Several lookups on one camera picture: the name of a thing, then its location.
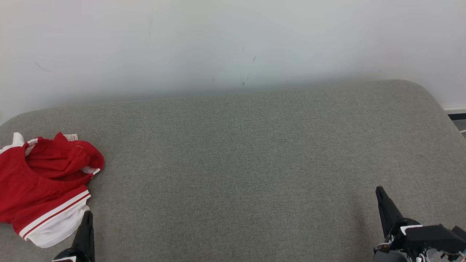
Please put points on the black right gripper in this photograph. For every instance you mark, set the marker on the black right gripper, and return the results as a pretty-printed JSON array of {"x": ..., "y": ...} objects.
[{"x": 395, "y": 249}]

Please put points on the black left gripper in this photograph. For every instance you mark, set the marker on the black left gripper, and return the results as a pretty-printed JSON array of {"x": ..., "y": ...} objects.
[{"x": 71, "y": 255}]

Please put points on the red shirt with white sleeves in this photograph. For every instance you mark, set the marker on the red shirt with white sleeves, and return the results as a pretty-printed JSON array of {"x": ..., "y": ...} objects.
[{"x": 32, "y": 196}]

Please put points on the grey fabric sofa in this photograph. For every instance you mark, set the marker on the grey fabric sofa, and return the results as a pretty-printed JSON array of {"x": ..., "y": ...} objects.
[{"x": 236, "y": 163}]

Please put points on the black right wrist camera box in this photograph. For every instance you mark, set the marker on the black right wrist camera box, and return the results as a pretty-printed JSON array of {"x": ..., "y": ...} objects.
[{"x": 433, "y": 238}]

